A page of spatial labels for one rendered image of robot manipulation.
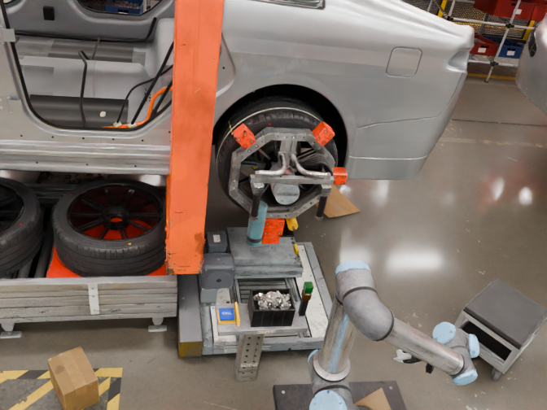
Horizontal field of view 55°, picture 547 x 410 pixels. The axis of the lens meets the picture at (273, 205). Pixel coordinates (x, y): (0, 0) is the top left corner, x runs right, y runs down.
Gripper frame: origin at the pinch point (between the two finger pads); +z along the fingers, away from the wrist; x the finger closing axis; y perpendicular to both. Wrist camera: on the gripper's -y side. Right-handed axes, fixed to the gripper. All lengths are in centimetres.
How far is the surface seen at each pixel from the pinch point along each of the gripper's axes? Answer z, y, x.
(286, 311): 36, 38, 11
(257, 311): 43, 46, 19
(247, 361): 71, 18, 18
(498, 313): -13, -40, -81
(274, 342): 76, 10, -7
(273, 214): 61, 69, -42
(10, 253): 144, 123, 52
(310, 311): 72, 6, -39
